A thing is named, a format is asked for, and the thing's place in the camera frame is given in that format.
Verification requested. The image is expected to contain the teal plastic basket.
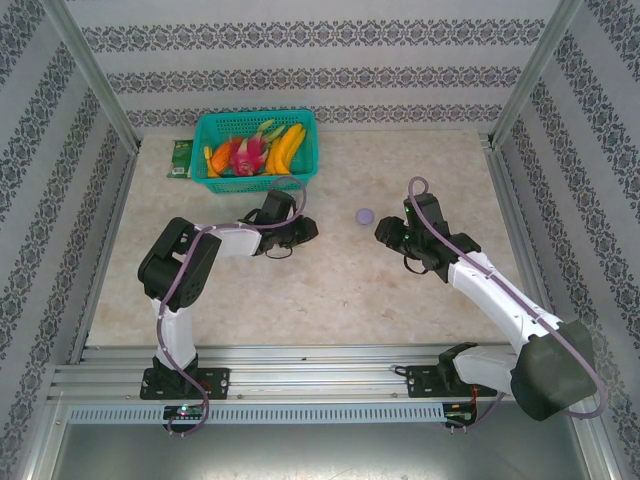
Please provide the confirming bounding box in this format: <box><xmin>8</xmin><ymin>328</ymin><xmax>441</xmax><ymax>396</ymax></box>
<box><xmin>191</xmin><ymin>109</ymin><xmax>321</xmax><ymax>195</ymax></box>

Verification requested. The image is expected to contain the yellow banana bunch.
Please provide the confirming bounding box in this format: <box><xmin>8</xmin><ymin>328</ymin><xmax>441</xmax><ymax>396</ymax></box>
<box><xmin>263</xmin><ymin>122</ymin><xmax>307</xmax><ymax>175</ymax></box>

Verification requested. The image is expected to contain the pink dragon fruit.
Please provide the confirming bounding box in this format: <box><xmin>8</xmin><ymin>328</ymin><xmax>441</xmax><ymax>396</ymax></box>
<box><xmin>228</xmin><ymin>119</ymin><xmax>286</xmax><ymax>176</ymax></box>

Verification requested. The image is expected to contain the orange mango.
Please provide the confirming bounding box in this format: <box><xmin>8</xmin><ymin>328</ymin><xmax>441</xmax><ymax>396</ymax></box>
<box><xmin>209</xmin><ymin>141</ymin><xmax>234</xmax><ymax>171</ymax></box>

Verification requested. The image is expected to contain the small yellow fruit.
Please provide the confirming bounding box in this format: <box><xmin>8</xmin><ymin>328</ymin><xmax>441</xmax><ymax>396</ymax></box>
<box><xmin>202</xmin><ymin>145</ymin><xmax>221</xmax><ymax>179</ymax></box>

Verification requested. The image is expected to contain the green snack packet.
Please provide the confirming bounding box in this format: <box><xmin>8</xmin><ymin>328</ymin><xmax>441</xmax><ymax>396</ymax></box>
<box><xmin>166</xmin><ymin>139</ymin><xmax>195</xmax><ymax>180</ymax></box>

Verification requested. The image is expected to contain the grey sheet metal panel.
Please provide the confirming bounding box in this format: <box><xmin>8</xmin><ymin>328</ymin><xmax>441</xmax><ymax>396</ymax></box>
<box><xmin>47</xmin><ymin>422</ymin><xmax>601</xmax><ymax>480</ymax></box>

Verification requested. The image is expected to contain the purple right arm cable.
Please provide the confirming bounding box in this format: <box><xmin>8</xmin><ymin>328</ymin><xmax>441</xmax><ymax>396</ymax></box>
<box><xmin>407</xmin><ymin>174</ymin><xmax>609</xmax><ymax>432</ymax></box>

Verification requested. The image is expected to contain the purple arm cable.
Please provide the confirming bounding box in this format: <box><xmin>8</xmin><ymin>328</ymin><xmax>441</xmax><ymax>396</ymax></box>
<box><xmin>407</xmin><ymin>174</ymin><xmax>609</xmax><ymax>432</ymax></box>
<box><xmin>155</xmin><ymin>174</ymin><xmax>309</xmax><ymax>436</ymax></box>

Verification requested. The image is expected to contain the aluminium side rail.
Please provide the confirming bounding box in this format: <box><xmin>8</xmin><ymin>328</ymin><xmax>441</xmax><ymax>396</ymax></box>
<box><xmin>68</xmin><ymin>147</ymin><xmax>142</xmax><ymax>365</ymax></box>
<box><xmin>482</xmin><ymin>134</ymin><xmax>570</xmax><ymax>360</ymax></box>

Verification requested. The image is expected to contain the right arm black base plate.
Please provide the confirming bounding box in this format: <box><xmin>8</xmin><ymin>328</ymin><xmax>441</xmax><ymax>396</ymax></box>
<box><xmin>405</xmin><ymin>363</ymin><xmax>499</xmax><ymax>399</ymax></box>

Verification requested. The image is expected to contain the aluminium mounting rail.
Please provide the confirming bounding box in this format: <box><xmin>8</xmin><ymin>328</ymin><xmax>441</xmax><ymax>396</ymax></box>
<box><xmin>47</xmin><ymin>343</ymin><xmax>596</xmax><ymax>404</ymax></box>

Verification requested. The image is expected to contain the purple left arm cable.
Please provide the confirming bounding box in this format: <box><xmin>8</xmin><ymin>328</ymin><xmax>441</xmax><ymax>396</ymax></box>
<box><xmin>155</xmin><ymin>174</ymin><xmax>309</xmax><ymax>436</ymax></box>

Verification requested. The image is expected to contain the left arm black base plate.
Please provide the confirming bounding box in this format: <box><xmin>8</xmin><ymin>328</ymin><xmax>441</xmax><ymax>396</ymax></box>
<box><xmin>139</xmin><ymin>367</ymin><xmax>232</xmax><ymax>401</ymax></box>

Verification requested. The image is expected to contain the white slotted cable duct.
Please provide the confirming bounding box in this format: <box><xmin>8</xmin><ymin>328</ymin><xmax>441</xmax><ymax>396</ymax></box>
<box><xmin>67</xmin><ymin>403</ymin><xmax>446</xmax><ymax>425</ymax></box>

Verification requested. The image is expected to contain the aluminium frame post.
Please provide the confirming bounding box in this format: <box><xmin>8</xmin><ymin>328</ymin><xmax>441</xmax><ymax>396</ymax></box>
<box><xmin>489</xmin><ymin>0</ymin><xmax>586</xmax><ymax>149</ymax></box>
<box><xmin>39</xmin><ymin>0</ymin><xmax>143</xmax><ymax>154</ymax></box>

